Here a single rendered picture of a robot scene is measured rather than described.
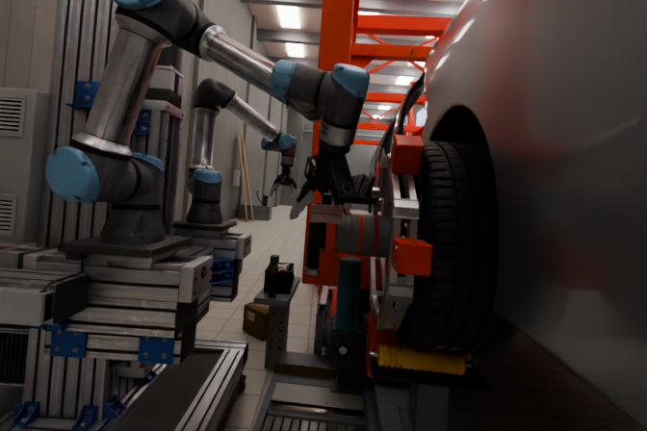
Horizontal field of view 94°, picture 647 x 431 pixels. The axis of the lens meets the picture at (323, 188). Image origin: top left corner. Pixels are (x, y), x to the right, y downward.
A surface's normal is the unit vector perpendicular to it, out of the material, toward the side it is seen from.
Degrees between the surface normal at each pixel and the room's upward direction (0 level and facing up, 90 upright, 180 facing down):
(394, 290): 90
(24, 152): 90
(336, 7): 90
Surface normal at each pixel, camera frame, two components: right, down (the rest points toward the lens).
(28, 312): 0.00, -0.01
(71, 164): -0.21, 0.10
